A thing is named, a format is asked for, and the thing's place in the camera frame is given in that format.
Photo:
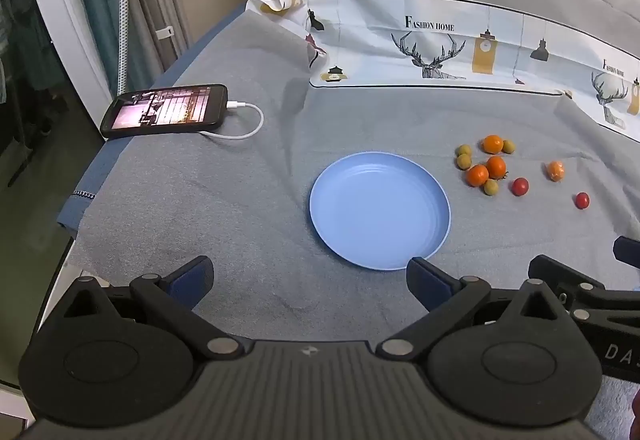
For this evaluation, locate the grey bed sheet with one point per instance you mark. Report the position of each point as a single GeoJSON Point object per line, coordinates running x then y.
{"type": "Point", "coordinates": [200, 200]}

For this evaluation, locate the small green fruit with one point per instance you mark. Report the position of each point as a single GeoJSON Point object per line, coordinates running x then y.
{"type": "Point", "coordinates": [508, 146]}
{"type": "Point", "coordinates": [491, 187]}
{"type": "Point", "coordinates": [464, 150]}
{"type": "Point", "coordinates": [464, 161]}

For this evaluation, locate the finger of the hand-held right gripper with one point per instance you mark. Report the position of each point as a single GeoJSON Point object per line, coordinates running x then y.
{"type": "Point", "coordinates": [629, 251]}
{"type": "Point", "coordinates": [570, 275]}

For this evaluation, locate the plastic mandarin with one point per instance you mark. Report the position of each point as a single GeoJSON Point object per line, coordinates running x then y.
{"type": "Point", "coordinates": [555, 170]}

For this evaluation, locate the white plastic clip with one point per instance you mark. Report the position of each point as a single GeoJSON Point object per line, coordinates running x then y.
{"type": "Point", "coordinates": [165, 31]}

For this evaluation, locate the blue mattress cover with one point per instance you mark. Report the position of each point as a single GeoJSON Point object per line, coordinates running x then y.
{"type": "Point", "coordinates": [75, 210]}

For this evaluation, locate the black smartphone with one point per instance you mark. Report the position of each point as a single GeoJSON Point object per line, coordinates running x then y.
{"type": "Point", "coordinates": [165, 110]}

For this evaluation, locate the orange mandarin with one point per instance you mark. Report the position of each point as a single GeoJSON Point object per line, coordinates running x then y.
{"type": "Point", "coordinates": [493, 143]}
{"type": "Point", "coordinates": [496, 167]}
{"type": "Point", "coordinates": [477, 175]}

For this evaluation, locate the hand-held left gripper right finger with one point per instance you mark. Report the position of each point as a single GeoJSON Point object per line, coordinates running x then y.
{"type": "Point", "coordinates": [425, 281]}

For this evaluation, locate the white door frame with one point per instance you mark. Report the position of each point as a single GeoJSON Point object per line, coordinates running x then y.
{"type": "Point", "coordinates": [60, 10]}

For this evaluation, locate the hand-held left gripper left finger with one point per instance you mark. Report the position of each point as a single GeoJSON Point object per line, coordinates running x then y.
{"type": "Point", "coordinates": [192, 277]}

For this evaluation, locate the blue plate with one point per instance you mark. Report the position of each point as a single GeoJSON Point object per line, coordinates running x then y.
{"type": "Point", "coordinates": [375, 210]}

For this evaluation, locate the white deer printed cloth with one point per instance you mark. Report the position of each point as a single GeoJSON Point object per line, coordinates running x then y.
{"type": "Point", "coordinates": [380, 50]}

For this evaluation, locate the red cherry tomato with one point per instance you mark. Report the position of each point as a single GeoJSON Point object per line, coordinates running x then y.
{"type": "Point", "coordinates": [520, 186]}
{"type": "Point", "coordinates": [582, 200]}

